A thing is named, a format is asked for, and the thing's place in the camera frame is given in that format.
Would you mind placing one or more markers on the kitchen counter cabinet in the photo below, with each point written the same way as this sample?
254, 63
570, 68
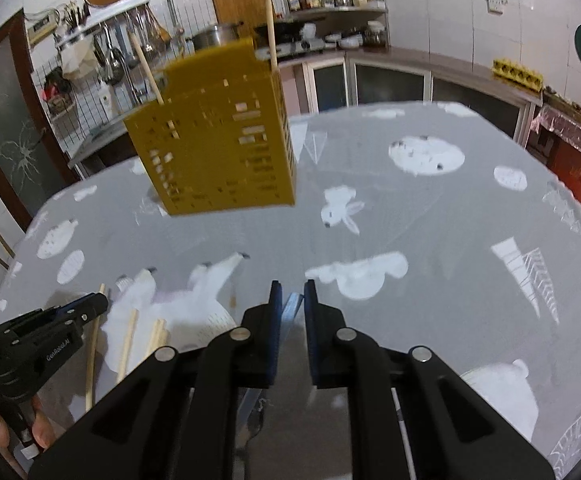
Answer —
395, 85

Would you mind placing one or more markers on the wooden stick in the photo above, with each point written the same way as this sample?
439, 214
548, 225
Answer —
1, 250

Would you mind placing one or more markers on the person's left hand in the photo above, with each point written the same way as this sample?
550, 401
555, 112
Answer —
45, 430

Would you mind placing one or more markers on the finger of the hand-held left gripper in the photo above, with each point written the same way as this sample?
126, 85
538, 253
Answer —
90, 305
35, 320

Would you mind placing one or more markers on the hanging utensil rack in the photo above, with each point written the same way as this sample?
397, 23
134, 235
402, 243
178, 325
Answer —
115, 15

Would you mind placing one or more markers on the white wall socket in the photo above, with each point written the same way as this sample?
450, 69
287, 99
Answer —
495, 2

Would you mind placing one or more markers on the glass jar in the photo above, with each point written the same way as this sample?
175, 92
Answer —
375, 37

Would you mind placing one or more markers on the yellow perforated utensil holder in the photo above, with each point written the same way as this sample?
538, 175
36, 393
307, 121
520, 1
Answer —
220, 160

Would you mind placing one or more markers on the red and black bag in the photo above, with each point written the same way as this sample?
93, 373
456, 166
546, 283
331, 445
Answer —
56, 90

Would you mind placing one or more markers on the red cabinet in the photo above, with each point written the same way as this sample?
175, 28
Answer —
570, 165

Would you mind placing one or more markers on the yellow egg tray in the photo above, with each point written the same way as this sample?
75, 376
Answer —
518, 76

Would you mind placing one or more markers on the gas stove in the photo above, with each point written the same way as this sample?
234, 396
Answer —
295, 49

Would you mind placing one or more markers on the steel pot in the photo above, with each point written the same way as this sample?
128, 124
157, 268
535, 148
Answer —
213, 37

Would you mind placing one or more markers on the steel faucet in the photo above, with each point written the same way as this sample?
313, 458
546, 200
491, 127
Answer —
129, 80

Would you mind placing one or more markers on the metal corner shelf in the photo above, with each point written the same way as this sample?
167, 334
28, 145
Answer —
335, 10

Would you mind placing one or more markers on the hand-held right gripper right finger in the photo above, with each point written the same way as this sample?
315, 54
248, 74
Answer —
310, 340

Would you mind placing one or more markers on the stainless steel sink counter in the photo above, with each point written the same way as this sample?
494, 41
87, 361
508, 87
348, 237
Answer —
95, 145

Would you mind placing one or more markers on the brown-framed glass door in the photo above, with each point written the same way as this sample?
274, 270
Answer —
5, 135

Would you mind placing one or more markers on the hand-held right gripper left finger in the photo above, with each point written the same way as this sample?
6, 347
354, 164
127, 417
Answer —
274, 340

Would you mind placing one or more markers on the black wok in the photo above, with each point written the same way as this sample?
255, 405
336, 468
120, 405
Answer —
283, 27

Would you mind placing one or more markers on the white soap bottle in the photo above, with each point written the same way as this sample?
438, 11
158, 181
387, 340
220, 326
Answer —
105, 100

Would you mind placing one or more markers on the white hanging bag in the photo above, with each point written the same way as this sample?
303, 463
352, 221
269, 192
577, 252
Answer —
78, 60

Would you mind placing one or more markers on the stainless steel utensil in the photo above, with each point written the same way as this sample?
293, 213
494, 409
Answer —
290, 307

